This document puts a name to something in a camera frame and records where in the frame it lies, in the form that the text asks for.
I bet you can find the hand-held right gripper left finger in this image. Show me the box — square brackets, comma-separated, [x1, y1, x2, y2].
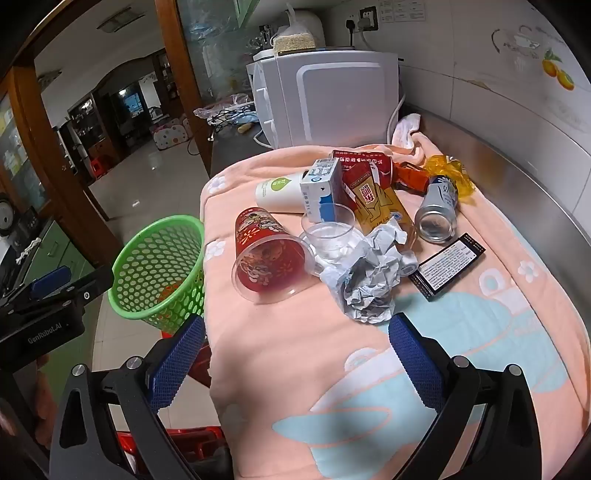
[48, 315, 232, 480]

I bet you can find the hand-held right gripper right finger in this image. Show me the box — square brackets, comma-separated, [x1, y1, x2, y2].
[388, 312, 543, 480]

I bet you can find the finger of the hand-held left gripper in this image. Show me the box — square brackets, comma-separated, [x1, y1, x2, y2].
[14, 267, 115, 319]
[4, 269, 74, 308]

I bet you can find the green plastic basket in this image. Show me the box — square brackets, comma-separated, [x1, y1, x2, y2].
[108, 215, 206, 333]

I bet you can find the white paper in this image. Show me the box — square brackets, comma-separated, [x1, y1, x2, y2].
[320, 217, 420, 326]

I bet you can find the black box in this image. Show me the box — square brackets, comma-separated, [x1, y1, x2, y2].
[409, 233, 487, 303]

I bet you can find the silver drink can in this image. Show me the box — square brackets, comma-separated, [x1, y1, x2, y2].
[414, 175, 459, 244]

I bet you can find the clear plastic cup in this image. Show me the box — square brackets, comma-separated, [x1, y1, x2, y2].
[299, 203, 370, 278]

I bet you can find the red printed plastic cup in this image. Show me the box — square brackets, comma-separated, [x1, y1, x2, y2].
[231, 208, 315, 305]

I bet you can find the red yellow drink carton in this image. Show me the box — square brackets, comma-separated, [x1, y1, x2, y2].
[341, 162, 419, 252]

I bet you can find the orange snack wrapper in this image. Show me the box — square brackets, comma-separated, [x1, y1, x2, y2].
[392, 161, 432, 195]

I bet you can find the white paper cup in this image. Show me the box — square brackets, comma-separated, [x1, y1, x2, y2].
[255, 172, 308, 214]

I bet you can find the yellow plastic wrapper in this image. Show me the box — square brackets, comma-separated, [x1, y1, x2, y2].
[424, 154, 476, 199]

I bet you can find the white blue milk carton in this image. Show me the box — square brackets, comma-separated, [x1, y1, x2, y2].
[299, 157, 345, 224]

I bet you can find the person's left hand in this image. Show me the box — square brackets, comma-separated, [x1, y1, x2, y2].
[32, 353, 61, 428]

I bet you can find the green cabinet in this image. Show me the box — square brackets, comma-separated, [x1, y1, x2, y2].
[0, 222, 93, 296]

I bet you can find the black device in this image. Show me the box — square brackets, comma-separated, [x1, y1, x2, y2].
[18, 208, 44, 232]

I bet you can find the wooden glass-door cabinet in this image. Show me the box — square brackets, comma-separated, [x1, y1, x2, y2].
[0, 65, 123, 259]

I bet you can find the peach printed blanket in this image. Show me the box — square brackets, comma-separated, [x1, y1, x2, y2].
[199, 144, 591, 480]

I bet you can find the dark display cabinet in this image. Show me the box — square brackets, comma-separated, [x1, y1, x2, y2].
[69, 90, 125, 158]

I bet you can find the clear plastic bag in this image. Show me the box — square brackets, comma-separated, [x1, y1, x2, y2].
[193, 92, 254, 121]

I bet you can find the blue cloth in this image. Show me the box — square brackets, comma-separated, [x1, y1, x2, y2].
[221, 112, 260, 127]

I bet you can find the wooden display shelf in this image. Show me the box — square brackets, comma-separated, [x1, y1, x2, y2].
[154, 48, 182, 100]

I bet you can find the white cloth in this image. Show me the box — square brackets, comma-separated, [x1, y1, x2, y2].
[392, 113, 423, 151]

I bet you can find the ceiling vent panel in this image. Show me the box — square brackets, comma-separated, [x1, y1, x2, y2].
[97, 14, 134, 34]

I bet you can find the white microwave oven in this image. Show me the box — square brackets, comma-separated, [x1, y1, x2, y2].
[246, 48, 402, 151]

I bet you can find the bag of grains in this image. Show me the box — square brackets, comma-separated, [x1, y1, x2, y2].
[270, 4, 319, 52]

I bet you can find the wooden door frame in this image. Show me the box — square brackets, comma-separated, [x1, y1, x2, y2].
[154, 0, 213, 176]

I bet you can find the white power cord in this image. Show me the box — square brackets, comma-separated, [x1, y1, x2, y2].
[387, 90, 408, 144]

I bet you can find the wall label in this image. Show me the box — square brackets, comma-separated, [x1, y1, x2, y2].
[379, 0, 420, 23]

